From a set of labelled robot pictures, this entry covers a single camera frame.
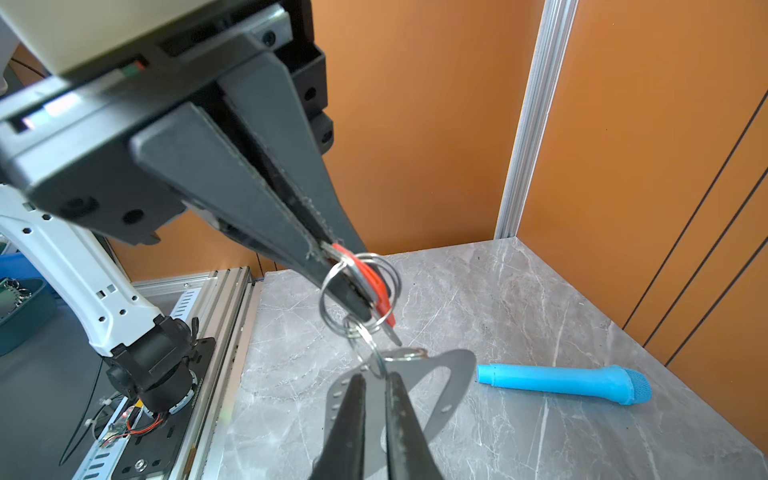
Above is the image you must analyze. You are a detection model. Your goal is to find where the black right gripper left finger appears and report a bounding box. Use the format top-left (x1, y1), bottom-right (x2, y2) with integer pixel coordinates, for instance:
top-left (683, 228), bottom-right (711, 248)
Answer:
top-left (310, 374), bottom-right (366, 479)

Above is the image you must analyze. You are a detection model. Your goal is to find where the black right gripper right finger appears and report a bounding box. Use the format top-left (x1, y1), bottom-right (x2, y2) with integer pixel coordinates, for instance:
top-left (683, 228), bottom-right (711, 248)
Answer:
top-left (385, 373), bottom-right (443, 480)

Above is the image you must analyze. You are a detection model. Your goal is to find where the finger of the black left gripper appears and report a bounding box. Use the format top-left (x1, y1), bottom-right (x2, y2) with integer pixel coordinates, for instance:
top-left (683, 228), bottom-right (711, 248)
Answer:
top-left (129, 102), bottom-right (363, 286)
top-left (218, 51), bottom-right (367, 253)

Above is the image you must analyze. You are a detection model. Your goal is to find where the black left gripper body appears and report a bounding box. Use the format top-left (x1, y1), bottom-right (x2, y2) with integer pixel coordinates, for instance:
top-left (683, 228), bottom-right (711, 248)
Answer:
top-left (1, 1), bottom-right (333, 245)

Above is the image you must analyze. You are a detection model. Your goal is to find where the keyring with coloured keys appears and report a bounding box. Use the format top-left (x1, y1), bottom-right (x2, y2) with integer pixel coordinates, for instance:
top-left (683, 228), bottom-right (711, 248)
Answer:
top-left (319, 245), bottom-right (477, 479)

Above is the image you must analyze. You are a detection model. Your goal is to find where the red tagged key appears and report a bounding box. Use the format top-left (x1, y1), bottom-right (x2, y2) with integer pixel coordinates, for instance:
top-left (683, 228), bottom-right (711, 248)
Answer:
top-left (332, 243), bottom-right (391, 314)

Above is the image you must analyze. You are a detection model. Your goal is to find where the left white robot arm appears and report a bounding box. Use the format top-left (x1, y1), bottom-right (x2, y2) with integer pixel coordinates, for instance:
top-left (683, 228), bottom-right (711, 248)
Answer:
top-left (1, 1), bottom-right (373, 412)

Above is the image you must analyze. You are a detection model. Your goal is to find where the light blue plastic tube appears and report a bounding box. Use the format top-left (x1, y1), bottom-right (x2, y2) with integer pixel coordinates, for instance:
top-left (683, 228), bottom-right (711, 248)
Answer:
top-left (476, 364), bottom-right (653, 406)

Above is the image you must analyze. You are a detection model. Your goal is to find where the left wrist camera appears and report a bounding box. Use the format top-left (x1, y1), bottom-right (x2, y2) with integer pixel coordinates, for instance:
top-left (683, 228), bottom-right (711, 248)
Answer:
top-left (1, 0), bottom-right (232, 74)

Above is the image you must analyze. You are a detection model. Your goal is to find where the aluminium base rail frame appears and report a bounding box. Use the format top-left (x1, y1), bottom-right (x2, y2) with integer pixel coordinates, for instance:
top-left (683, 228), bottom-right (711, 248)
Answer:
top-left (74, 267), bottom-right (263, 479)

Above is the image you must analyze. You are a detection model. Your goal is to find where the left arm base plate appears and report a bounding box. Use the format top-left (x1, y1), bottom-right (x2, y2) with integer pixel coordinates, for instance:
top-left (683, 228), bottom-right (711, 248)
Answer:
top-left (111, 337), bottom-right (218, 479)

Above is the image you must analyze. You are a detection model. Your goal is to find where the aluminium corner post left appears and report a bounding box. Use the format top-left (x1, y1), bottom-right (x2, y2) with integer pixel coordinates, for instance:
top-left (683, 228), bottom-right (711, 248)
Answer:
top-left (494, 0), bottom-right (579, 239)

